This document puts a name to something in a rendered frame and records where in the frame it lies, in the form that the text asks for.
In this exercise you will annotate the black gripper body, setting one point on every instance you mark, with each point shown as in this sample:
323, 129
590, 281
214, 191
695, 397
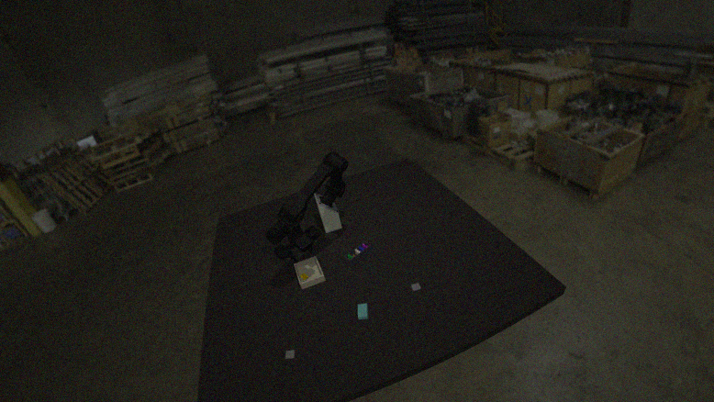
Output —
284, 251

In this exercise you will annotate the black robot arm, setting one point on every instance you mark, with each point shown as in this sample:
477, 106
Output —
332, 166

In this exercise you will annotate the teal rectangular block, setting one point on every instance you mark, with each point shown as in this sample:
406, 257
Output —
362, 311

